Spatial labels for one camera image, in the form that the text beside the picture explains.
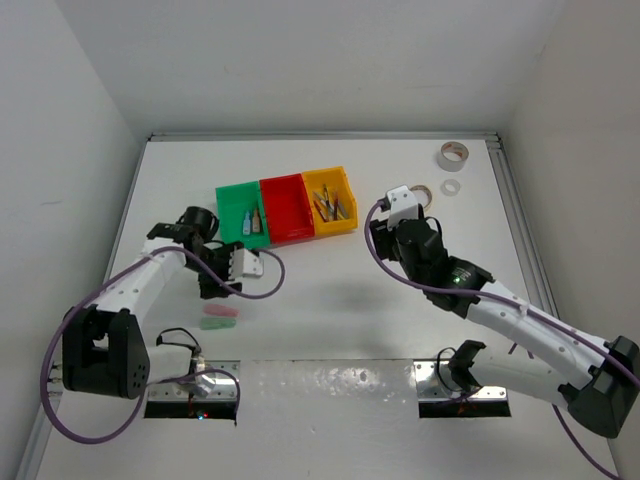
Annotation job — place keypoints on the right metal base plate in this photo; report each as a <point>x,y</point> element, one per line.
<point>434,384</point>

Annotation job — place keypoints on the blue eraser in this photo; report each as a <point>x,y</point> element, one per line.
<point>247,224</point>

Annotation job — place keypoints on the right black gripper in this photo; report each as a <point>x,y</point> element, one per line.
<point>382,236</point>

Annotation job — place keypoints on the green eraser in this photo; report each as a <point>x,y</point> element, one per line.
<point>214,323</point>

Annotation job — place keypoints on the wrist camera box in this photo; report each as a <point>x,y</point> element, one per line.
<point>400,204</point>
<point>245,263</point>

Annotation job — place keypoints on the yellow plastic bin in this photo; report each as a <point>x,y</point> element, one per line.
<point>337,183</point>

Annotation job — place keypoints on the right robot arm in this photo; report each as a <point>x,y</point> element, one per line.
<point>595,380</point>

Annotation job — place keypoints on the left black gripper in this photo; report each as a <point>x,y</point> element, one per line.
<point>223,275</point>

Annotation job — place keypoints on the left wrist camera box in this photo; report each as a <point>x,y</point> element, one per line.
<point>245,263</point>

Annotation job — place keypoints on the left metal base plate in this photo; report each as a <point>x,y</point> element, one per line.
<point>210,382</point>

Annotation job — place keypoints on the pink eraser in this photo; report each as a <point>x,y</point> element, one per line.
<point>217,310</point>

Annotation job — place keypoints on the metal base plate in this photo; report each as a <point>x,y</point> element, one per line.
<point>434,384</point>
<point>210,382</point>

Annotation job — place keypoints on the green plastic bin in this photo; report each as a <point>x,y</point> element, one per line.
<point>232,203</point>

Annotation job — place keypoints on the small white tape roll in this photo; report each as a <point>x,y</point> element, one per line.
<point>450,187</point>

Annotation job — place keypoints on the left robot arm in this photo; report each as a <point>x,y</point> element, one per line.
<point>103,349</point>

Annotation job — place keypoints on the orange eraser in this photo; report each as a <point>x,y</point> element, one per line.
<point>256,224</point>

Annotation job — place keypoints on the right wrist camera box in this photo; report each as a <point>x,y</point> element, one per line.
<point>400,204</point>

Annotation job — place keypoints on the large white tape roll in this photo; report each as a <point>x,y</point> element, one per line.
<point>452,156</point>

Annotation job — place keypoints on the red plastic bin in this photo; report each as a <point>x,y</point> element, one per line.
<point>287,209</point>

